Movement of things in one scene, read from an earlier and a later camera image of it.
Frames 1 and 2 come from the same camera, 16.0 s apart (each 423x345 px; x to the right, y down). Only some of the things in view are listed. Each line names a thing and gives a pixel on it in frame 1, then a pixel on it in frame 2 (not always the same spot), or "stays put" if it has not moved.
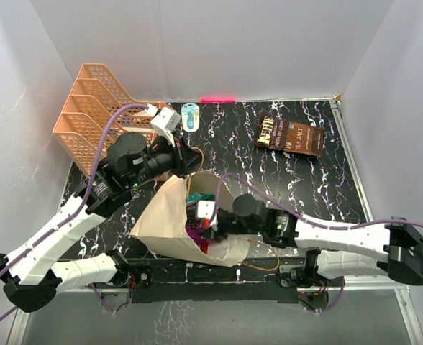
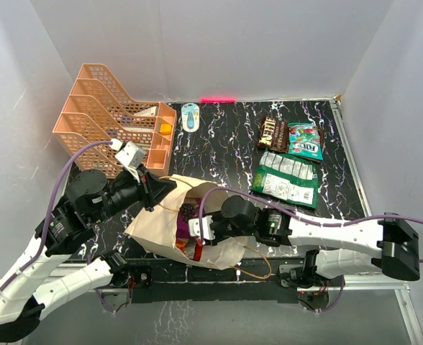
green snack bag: (199, 196) -> (286, 178)
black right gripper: (218, 235) stays put
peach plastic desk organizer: (77, 130) stays put
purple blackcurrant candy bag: (194, 228) -> (188, 210)
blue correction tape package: (190, 117) stays put
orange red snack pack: (204, 247) -> (191, 247)
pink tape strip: (218, 100) stays put
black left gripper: (185, 157) -> (152, 187)
